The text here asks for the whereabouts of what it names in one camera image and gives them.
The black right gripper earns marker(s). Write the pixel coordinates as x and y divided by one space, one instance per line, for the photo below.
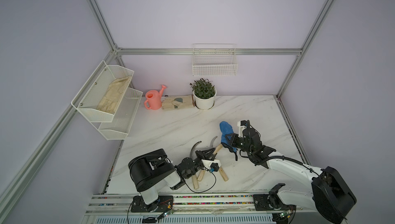
232 138

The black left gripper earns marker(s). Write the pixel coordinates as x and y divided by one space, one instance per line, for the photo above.
202 154

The blue fluffy rag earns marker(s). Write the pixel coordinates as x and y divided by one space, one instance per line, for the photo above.
226 128

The sickle with wooden handle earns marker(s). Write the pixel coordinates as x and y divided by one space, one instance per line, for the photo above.
202 172
221 170
192 155

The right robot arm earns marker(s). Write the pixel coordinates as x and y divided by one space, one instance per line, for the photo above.
327 193

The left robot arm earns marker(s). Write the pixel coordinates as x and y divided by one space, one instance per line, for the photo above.
148 170

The white plant pot with saucer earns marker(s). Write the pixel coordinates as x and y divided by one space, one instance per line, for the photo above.
204 104

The green potted plant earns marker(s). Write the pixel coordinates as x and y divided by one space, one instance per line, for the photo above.
203 88

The beige work glove on table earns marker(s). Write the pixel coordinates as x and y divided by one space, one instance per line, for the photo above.
177 102

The pink watering can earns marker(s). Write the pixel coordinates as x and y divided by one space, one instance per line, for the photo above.
153 98

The white mesh lower shelf basket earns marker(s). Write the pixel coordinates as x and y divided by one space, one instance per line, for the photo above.
121 125

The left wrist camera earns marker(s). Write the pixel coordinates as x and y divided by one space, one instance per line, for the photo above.
211 165

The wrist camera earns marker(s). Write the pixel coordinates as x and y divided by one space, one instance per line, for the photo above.
211 165
242 125

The sickle with wooden handle middle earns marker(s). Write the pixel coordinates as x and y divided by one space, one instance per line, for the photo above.
202 172

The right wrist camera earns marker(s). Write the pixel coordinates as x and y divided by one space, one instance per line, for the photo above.
242 125

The white wire wall basket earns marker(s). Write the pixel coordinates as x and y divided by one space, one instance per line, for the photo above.
214 60

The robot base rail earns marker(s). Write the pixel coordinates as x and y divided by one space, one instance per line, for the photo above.
215 208

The aluminium frame profile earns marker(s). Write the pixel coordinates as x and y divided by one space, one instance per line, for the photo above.
29 171

